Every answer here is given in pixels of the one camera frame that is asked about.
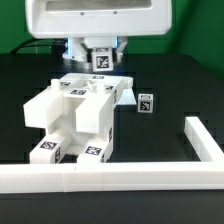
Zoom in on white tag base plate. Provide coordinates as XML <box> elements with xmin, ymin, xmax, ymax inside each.
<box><xmin>118</xmin><ymin>89</ymin><xmax>136</xmax><ymax>105</ymax></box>

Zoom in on white chair seat part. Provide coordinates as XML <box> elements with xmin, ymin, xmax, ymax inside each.
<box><xmin>54</xmin><ymin>82</ymin><xmax>117</xmax><ymax>156</ymax></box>

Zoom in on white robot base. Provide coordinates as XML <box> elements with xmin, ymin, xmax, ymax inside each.
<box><xmin>63</xmin><ymin>36</ymin><xmax>128</xmax><ymax>72</ymax></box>

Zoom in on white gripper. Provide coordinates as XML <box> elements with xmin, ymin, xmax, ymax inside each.
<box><xmin>25</xmin><ymin>0</ymin><xmax>172</xmax><ymax>63</ymax></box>

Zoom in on white L-shaped obstacle fence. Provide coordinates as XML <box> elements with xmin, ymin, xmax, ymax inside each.
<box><xmin>0</xmin><ymin>117</ymin><xmax>224</xmax><ymax>194</ymax></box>

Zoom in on white chair back part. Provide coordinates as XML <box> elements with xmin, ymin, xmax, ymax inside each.
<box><xmin>23</xmin><ymin>73</ymin><xmax>133</xmax><ymax>134</ymax></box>

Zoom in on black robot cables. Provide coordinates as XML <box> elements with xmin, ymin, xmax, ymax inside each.
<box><xmin>9</xmin><ymin>37</ymin><xmax>69</xmax><ymax>56</ymax></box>

